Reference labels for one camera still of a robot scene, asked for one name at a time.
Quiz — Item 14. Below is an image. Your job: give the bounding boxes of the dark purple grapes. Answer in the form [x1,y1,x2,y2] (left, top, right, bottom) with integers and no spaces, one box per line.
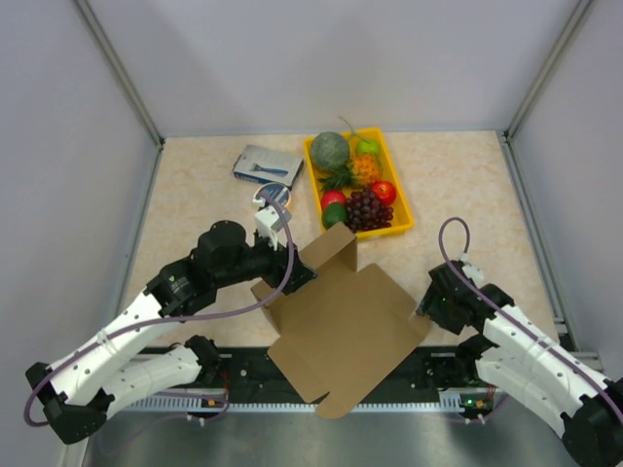
[345,191,393,233]

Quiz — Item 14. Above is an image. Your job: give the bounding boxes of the green apple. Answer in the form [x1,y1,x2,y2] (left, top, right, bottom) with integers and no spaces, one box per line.
[355,139,381,156]

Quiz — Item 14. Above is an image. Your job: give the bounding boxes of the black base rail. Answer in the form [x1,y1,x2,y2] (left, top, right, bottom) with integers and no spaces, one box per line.
[127,347,504,418]

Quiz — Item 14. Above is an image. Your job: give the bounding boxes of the green melon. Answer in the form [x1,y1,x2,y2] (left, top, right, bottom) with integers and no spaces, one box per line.
[310,131,349,172]

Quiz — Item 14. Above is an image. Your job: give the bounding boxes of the small orange pineapple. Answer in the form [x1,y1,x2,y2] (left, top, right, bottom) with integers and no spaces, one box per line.
[319,154,383,191]

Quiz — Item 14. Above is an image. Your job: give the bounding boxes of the red apple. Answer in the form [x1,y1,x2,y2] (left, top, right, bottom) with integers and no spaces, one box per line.
[371,180,397,206]

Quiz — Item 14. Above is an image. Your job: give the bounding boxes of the yellow plastic tray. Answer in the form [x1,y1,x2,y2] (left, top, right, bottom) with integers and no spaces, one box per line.
[303,127,415,239]

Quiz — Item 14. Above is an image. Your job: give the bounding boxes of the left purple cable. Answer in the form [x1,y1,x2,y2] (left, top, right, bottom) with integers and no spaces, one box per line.
[22,190,297,429]

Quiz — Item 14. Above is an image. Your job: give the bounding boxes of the red tomato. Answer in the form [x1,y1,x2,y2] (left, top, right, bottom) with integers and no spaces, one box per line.
[320,190,347,211]

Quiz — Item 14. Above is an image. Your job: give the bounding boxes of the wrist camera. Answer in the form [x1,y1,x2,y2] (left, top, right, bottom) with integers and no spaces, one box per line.
[458,252,485,288]
[252,193,292,251]

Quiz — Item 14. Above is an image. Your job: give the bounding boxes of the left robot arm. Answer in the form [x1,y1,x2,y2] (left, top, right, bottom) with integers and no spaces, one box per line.
[23,221,316,445]

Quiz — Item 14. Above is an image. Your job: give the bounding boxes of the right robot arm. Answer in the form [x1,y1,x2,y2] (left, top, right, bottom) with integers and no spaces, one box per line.
[418,261,622,466]

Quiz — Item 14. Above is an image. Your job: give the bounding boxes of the masking tape roll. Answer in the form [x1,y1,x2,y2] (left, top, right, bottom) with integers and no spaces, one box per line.
[252,182,292,209]

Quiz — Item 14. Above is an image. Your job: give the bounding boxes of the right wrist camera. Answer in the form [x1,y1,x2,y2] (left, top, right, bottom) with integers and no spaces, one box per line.
[458,252,485,288]

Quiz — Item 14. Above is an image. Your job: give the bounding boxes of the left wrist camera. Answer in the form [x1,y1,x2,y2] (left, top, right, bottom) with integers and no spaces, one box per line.
[252,193,292,251]

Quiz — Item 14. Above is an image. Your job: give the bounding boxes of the brown cardboard box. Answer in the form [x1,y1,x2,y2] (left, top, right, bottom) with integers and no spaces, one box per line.
[264,223,431,419]

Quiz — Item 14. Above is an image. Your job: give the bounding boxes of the green avocado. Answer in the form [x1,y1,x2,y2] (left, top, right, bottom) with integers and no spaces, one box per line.
[322,202,348,229]

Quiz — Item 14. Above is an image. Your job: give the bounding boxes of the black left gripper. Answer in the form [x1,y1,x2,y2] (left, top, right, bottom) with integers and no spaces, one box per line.
[215,228,317,294]

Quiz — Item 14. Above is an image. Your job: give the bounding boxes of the blue razor box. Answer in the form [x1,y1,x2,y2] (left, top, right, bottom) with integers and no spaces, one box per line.
[232,145,304,190]

